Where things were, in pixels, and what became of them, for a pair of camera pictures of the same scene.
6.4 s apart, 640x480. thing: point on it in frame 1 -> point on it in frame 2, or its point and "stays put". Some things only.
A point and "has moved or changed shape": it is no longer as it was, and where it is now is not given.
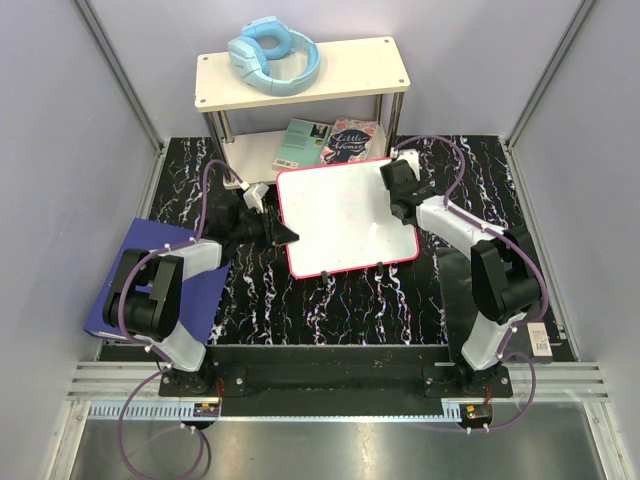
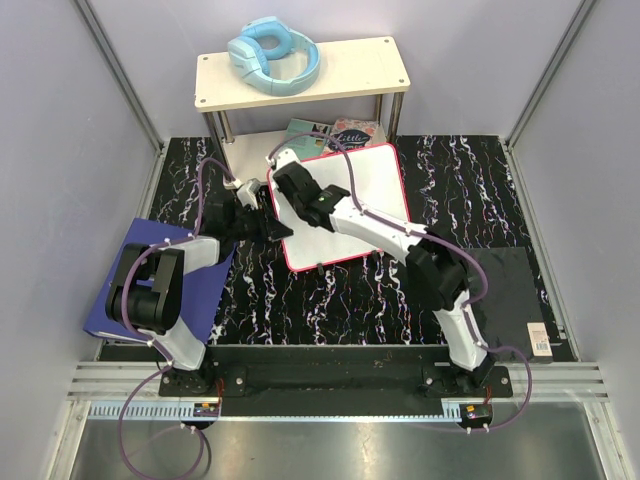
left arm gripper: x=273 y=233 stays put
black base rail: x=334 y=372 stays put
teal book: x=303 y=145 stays put
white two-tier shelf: x=348 y=70 stays put
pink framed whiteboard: x=342 y=216 has moved or changed shape
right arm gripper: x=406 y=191 -> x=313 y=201
